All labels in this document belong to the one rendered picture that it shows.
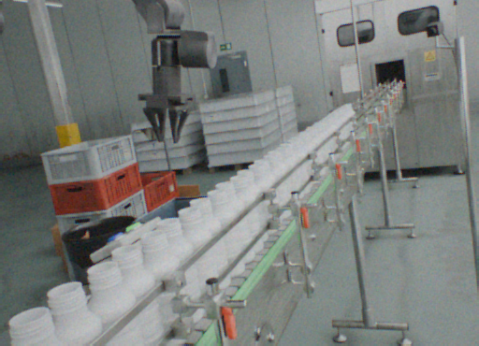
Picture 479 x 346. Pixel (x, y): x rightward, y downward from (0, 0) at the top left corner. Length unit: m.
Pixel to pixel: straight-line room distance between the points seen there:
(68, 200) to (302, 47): 8.63
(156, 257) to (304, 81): 10.87
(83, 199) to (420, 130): 3.69
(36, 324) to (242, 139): 7.31
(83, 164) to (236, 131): 4.61
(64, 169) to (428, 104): 3.82
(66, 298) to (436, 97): 5.28
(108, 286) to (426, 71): 5.25
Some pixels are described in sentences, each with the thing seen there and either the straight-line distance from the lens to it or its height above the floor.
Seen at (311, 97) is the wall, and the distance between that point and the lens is 11.49.
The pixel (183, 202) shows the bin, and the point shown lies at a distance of 1.98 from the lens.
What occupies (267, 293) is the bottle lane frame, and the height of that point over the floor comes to 0.94.
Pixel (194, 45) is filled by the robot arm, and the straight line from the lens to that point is 0.96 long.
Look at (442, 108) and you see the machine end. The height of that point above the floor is 0.75.
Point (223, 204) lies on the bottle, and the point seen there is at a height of 1.14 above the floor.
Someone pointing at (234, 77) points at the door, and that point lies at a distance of 11.95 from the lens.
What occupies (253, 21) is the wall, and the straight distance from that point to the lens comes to 11.85.
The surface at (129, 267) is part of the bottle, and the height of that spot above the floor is 1.15.
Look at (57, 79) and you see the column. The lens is 11.48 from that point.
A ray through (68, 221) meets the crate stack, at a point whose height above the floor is 0.62.
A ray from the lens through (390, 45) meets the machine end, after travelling 5.70.
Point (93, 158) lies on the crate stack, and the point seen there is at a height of 1.03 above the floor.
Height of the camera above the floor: 1.36
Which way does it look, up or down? 10 degrees down
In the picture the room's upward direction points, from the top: 10 degrees counter-clockwise
